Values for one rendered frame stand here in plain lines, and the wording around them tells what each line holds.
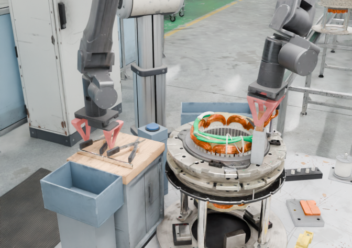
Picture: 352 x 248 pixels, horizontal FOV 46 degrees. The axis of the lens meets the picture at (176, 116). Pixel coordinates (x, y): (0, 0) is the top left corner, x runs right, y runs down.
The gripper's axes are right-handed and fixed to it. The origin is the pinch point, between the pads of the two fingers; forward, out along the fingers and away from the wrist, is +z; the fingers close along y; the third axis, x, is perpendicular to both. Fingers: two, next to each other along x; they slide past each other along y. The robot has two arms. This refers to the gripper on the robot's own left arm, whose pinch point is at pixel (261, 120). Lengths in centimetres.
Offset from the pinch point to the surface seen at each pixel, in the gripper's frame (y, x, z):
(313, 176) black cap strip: 53, -9, 37
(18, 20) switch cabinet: 123, 228, 33
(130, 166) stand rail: -14.0, 26.8, 17.1
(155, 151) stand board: -3.0, 26.2, 17.1
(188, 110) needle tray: 33, 35, 18
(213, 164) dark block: -7.1, 7.2, 11.8
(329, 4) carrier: 291, 42, 0
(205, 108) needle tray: 35.5, 30.1, 16.7
